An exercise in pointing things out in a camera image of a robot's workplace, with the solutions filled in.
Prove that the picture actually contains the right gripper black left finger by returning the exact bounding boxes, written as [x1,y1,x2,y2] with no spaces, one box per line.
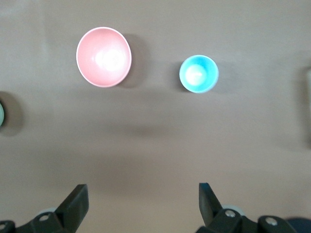
[14,183,88,233]

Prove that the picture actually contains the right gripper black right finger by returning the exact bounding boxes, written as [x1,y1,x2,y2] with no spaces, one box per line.
[196,182,259,233]

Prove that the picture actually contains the pink bowl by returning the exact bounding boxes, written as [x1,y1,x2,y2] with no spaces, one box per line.
[76,27,132,88]

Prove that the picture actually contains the light blue cup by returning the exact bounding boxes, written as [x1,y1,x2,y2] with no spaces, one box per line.
[179,54,219,94]

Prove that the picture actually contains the clear plastic food container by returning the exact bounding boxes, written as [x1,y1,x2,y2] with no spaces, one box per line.
[303,67,311,149]

